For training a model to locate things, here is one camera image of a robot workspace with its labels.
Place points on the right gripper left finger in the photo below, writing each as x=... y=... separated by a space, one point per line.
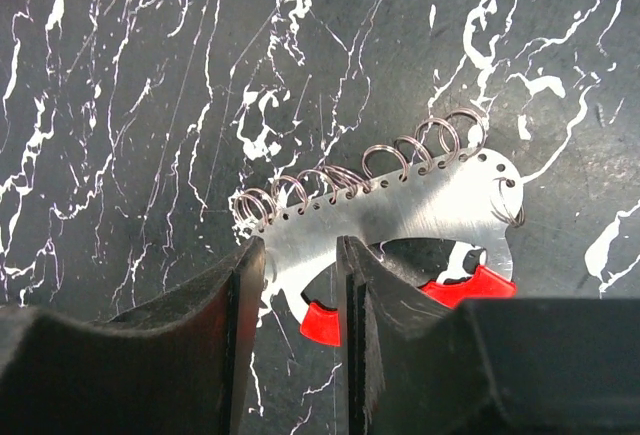
x=178 y=364

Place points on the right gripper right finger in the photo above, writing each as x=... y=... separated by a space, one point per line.
x=489 y=366

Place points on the white and red keyring holder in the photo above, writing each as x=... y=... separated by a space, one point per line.
x=443 y=189

